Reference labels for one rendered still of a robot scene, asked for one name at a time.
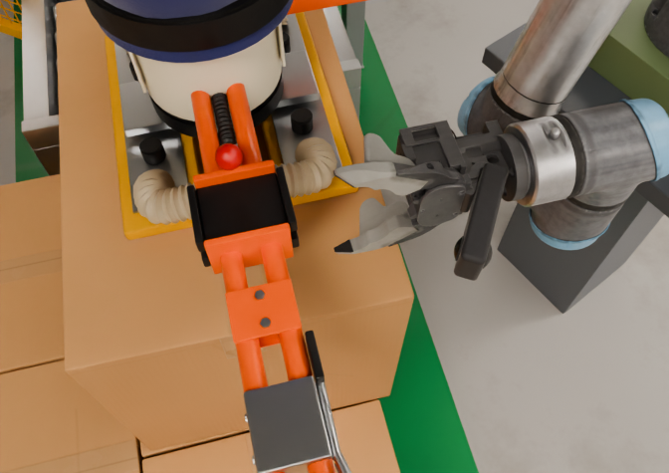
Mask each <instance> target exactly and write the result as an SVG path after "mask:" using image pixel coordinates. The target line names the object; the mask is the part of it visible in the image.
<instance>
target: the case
mask: <svg viewBox="0 0 669 473"><path fill-rule="evenodd" d="M56 13H57V54H58V96H59V138H60V179H61V221H62V262H63V304H64V346H65V371H66V373H67V374H68V375H69V376H71V377H72V378H73V379H74V380H75V381H76V382H77V383H78V384H79V385H80V386H81V387H82V388H83V389H85V390H86V391H87V392H88V393H89V394H90V395H91V396H92V397H93V398H94V399H95V400H96V401H98V402H99V403H100V404H101V405H102V406H103V407H104V408H105V409H106V410H107V411H108V412H109V413H111V414H112V415H113V416H114V417H115V418H116V419H117V420H118V421H119V422H120V423H121V424H122V425H123V426H125V427H126V428H127V429H128V430H129V431H130V432H131V433H132V434H133V435H134V436H135V437H136V438H138V439H139V440H140V441H141V442H142V443H143V444H144V445H145V446H146V447H147V448H148V449H149V450H156V449H161V448H165V447H169V446H174V445H178V444H182V443H187V442H191V441H195V440H200V439H204V438H208V437H213V436H217V435H221V434H226V433H230V432H234V431H239V430H243V429H247V428H249V425H248V423H247V422H246V420H245V413H246V408H245V403H244V397H243V394H244V389H243V384H242V378H241V373H240V367H239V362H238V357H237V351H236V346H235V344H234V342H233V337H232V331H231V326H230V320H229V314H228V309H227V303H226V298H225V293H226V290H225V285H224V279H223V274H222V273H219V274H214V272H213V269H212V266H210V267H205V266H204V264H203V262H202V259H201V253H200V252H199V251H198V249H197V246H196V244H195V239H194V232H193V227H190V228H185V229H180V230H176V231H171V232H166V233H162V234H157V235H152V236H147V237H143V238H138V239H133V240H128V239H127V238H126V237H125V235H124V233H123V224H122V214H121V204H120V194H119V184H118V174H117V164H116V154H115V144H114V134H113V124H112V105H111V94H110V84H109V74H108V64H107V54H106V44H105V36H106V34H105V32H104V31H103V30H102V29H101V27H100V25H99V23H98V22H97V20H96V19H95V18H94V17H93V15H92V14H91V12H90V9H89V7H88V5H87V3H86V1H85V0H76V1H69V2H62V3H58V4H57V5H56ZM304 13H305V16H306V19H307V23H308V26H309V29H310V32H311V35H312V38H313V41H314V44H315V48H316V51H317V54H318V57H319V60H320V63H321V66H322V69H323V73H324V76H325V79H326V82H327V85H328V88H329V91H330V94H331V97H332V101H333V104H334V109H335V112H336V115H337V118H338V121H339V125H340V128H341V131H342V134H343V137H344V140H345V143H346V146H347V150H348V153H349V156H350V159H351V162H352V164H358V163H364V143H363V139H364V136H363V133H362V130H361V127H360V124H359V121H358V118H357V114H356V111H355V108H354V105H353V102H352V99H351V96H350V93H349V89H348V86H347V83H346V80H345V77H344V74H343V71H342V67H341V64H340V61H339V58H338V55H337V52H336V49H335V43H334V40H333V37H332V34H331V31H330V28H329V25H328V22H327V18H326V15H325V12H324V9H318V10H312V11H306V12H304ZM368 198H375V199H376V200H377V201H378V202H379V203H381V204H382V205H383V206H386V205H385V202H384V199H383V196H382V193H381V190H380V189H378V190H373V189H372V188H369V187H359V188H358V191H357V192H354V193H349V194H344V195H340V196H335V197H330V198H326V199H321V200H316V201H312V202H307V203H302V204H298V205H293V207H294V211H295V215H296V219H297V225H298V230H297V232H298V236H299V243H300V246H299V247H296V248H293V252H294V257H291V258H287V259H286V262H287V266H288V271H289V275H290V279H291V281H292V285H293V290H294V294H295V298H296V302H297V306H298V311H299V315H300V319H301V323H302V330H303V334H304V338H305V342H306V336H305V332H306V331H314V334H315V338H316V342H317V346H318V350H319V354H320V358H321V362H322V367H323V371H324V375H325V384H326V388H327V392H328V397H329V401H330V405H331V409H334V408H338V407H343V406H347V405H351V404H356V403H360V402H364V401H369V400H373V399H377V398H382V397H386V396H389V395H390V393H391V389H392V385H393V380H394V376H395V372H396V368H397V364H398V360H399V356H400V352H401V348H402V344H403V340H404V336H405V332H406V328H407V324H408V320H409V316H410V312H411V308H412V304H413V299H414V293H413V290H412V287H411V284H410V281H409V277H408V274H407V271H406V268H405V265H404V262H403V259H402V255H401V252H400V249H399V246H398V244H396V245H393V246H390V247H388V246H386V247H383V248H380V249H376V250H372V251H367V252H362V253H356V254H338V253H336V252H335V250H334V247H336V246H338V245H339V244H341V243H343V242H345V241H347V240H348V239H353V238H356V237H358V236H359V208H360V205H361V204H362V202H363V201H365V200H366V199H368ZM261 352H262V357H263V362H264V367H265V372H266V377H267V382H268V386H269V385H273V384H277V383H281V382H285V381H289V380H288V376H287V371H286V366H285V362H284V357H283V353H282V348H281V344H278V345H273V346H269V347H265V348H261Z"/></svg>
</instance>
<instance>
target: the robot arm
mask: <svg viewBox="0 0 669 473"><path fill-rule="evenodd" d="M631 1H632V0H539V2H538V4H537V6H536V8H535V10H534V11H533V13H532V15H531V17H530V19H529V20H528V22H527V24H526V26H525V28H524V29H523V31H522V33H521V35H520V37H519V39H518V40H517V42H516V44H515V46H514V48H513V49H512V51H511V53H510V55H509V57H508V58H507V60H506V62H505V64H504V66H503V68H502V69H501V71H500V72H499V73H498V74H497V75H496V76H493V77H490V78H488V79H486V80H484V81H482V82H481V83H480V84H478V85H477V86H476V87H475V88H474V89H473V90H472V91H471V92H470V93H469V96H468V97H467V99H466V100H464V102H463V104H462V105H461V107H460V110H459V112H458V117H457V124H458V127H459V129H460V131H461V132H462V133H463V134H464V135H462V136H457V137H456V135H455V132H454V131H453V130H452V129H451V128H450V126H449V123H448V121H447V120H442V121H437V122H432V123H427V124H422V125H417V126H412V127H407V128H402V129H400V130H399V133H400V135H399V136H398V140H397V147H396V154H395V153H393V152H392V151H391V150H390V149H389V147H388V146H387V145H386V143H385V142H384V141H383V139H382V138H381V137H380V136H379V135H377V134H374V133H368V134H366V135H365V136H364V139H363V143H364V163H358V164H352V165H348V166H343V167H339V168H336V169H335V170H334V176H336V177H337V178H339V179H340V180H342V181H344V182H345V183H347V184H348V185H350V186H351V187H353V188H357V187H369V188H372V189H373V190H378V189H387V190H390V191H392V192H393V193H394V194H396V195H402V196H404V195H405V196H406V199H407V202H408V204H407V203H405V202H403V201H397V202H395V203H393V204H391V205H389V206H383V205H382V204H381V203H379V202H378V201H377V200H376V199H375V198H368V199H366V200H365V201H363V202H362V204H361V205H360V208H359V236H358V237H356V238H353V239H348V240H347V241H345V242H343V243H341V244H339V245H338V246H336V247H334V251H335V252H336V253H338V254H356V253H362V252H367V251H372V250H376V249H380V248H383V247H386V246H388V247H390V246H393V245H396V244H399V243H402V242H405V241H408V240H411V239H414V238H416V237H419V236H421V235H423V234H425V233H427V232H429V231H431V230H432V229H434V228H435V227H437V226H438V225H440V224H442V223H444V222H447V221H450V220H452V219H454V218H456V217H457V216H458V215H460V214H462V212H468V211H469V210H470V212H469V216H468V220H467V223H466V227H465V231H464V235H463V236H462V237H461V238H460V239H459V240H458V241H457V243H456V245H455V248H454V257H455V261H456V264H455V268H454V274H455V275H456V276H458V277H462V278H465V279H468V280H472V281H475V280H477V279H478V277H479V275H480V273H481V271H482V269H484V268H485V267H486V266H487V265H488V264H489V263H490V261H491V259H492V254H493V251H492V246H491V240H492V236H493V232H494V228H495V224H496V220H497V216H498V211H499V207H500V203H501V199H502V198H503V199H504V200H505V201H508V202H510V201H514V200H516V201H517V202H518V203H519V204H521V205H523V206H525V207H530V212H529V217H530V223H531V226H532V229H533V230H534V232H535V234H536V235H537V236H538V237H539V238H540V239H541V240H542V241H544V242H545V243H547V244H548V245H550V246H552V247H555V248H558V249H563V250H578V249H582V248H584V247H587V246H589V245H590V244H592V243H593V242H594V241H595V240H596V239H597V238H598V237H599V236H601V235H602V234H603V233H604V232H605V231H606V230H607V229H608V227H609V225H610V222H611V220H612V219H613V218H614V216H615V215H616V214H617V212H618V211H619V210H620V208H621V207H622V206H623V204H624V203H625V202H626V200H627V199H628V198H629V196H630V195H631V193H632V192H633V191H634V189H635V188H636V186H637V185H638V184H639V183H642V182H644V181H649V180H651V181H657V180H659V179H660V178H662V177H664V176H666V175H668V174H669V118H668V114H666V112H665V110H664V109H663V108H662V107H661V106H660V105H658V104H657V103H656V102H654V101H652V100H649V99H635V100H620V101H619V102H618V103H613V104H608V105H603V106H598V107H593V108H588V109H583V110H578V111H573V112H568V113H563V114H558V112H559V111H560V109H561V105H562V103H563V102H564V100H565V99H566V97H567V96H568V94H569V93H570V91H571V90H572V88H573V87H574V85H575V84H576V82H577V81H578V79H579V78H580V76H581V75H582V73H583V72H584V70H585V69H586V67H587V66H588V65H589V63H590V62H591V60H592V59H593V57H594V56H595V54H596V53H597V51H598V50H599V48H600V47H601V45H602V44H603V42H604V41H605V39H606V38H607V36H608V35H609V33H610V32H611V30H612V29H613V28H614V26H615V25H616V23H617V22H618V20H619V19H620V17H621V16H622V14H623V13H624V11H625V10H626V8H627V7H628V5H629V4H630V2H631ZM644 25H645V30H646V33H647V35H648V37H649V39H650V40H651V42H652V43H653V44H654V45H655V47H656V48H657V49H658V50H659V51H661V52H662V53H663V54H664V55H665V56H667V57H668V58H669V0H652V1H651V3H650V5H649V7H648V9H647V11H646V13H645V17H644ZM434 126H435V127H434ZM430 127H431V128H430ZM425 128H426V129H425ZM420 129H421V130H420ZM415 130H416V131H415ZM453 134H454V135H453ZM454 136H455V137H454ZM471 204H472V205H471ZM408 205H409V206H408ZM470 207H471V209H470Z"/></svg>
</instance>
